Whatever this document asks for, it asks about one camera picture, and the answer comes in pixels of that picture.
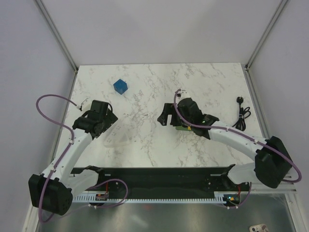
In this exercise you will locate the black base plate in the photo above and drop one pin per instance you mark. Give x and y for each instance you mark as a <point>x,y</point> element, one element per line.
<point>165,183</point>

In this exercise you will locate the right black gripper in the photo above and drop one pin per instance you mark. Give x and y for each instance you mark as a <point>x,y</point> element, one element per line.
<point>169,108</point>

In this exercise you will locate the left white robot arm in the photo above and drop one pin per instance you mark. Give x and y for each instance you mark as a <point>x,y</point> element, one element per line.
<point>54,189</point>

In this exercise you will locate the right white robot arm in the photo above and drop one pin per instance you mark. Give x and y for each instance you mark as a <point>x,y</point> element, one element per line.
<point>271,161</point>

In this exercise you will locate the right aluminium frame post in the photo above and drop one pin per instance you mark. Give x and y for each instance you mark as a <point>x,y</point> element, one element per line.
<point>275,17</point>

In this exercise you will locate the white cable duct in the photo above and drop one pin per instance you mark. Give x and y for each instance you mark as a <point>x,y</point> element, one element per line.
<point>88,197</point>

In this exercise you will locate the blue cube adapter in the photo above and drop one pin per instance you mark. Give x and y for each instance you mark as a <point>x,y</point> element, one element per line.
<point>120,86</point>

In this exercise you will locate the white power strip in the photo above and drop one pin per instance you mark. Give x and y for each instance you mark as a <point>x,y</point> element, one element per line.
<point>116,135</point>

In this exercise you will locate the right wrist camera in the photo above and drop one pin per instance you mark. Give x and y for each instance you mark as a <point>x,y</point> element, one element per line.
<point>182,94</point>

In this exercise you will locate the aluminium frame post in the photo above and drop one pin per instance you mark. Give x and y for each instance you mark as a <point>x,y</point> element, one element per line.
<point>275,17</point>
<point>53,29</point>

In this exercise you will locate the green power strip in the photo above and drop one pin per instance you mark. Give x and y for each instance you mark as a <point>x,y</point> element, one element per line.
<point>181,128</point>

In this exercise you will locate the left aluminium frame post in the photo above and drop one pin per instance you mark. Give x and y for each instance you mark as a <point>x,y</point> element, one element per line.
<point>53,29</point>

